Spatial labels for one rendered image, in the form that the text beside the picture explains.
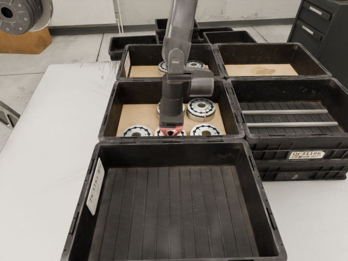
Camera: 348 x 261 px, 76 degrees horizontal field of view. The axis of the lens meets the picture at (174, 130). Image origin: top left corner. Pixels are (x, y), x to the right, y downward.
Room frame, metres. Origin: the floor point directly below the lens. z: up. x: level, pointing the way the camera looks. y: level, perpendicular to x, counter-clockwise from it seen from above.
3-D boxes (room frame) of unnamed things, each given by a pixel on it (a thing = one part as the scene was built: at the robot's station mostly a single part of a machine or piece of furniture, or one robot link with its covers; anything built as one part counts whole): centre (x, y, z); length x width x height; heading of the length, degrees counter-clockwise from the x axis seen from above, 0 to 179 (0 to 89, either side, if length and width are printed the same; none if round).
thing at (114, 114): (0.55, 0.01, 0.87); 0.40 x 0.30 x 0.11; 91
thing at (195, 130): (0.49, -0.10, 0.86); 0.10 x 0.10 x 0.01
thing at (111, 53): (1.80, 0.32, 0.37); 0.40 x 0.30 x 0.45; 97
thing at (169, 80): (0.49, 0.00, 1.04); 0.07 x 0.06 x 0.07; 96
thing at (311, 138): (0.56, -0.39, 0.92); 0.40 x 0.30 x 0.02; 91
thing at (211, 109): (0.63, -0.10, 0.86); 0.10 x 0.10 x 0.01
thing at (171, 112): (0.49, 0.01, 0.98); 0.10 x 0.07 x 0.07; 1
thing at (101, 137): (0.55, 0.01, 0.92); 0.40 x 0.30 x 0.02; 91
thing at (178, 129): (0.47, 0.01, 0.91); 0.07 x 0.07 x 0.09; 1
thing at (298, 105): (0.56, -0.39, 0.87); 0.40 x 0.30 x 0.11; 91
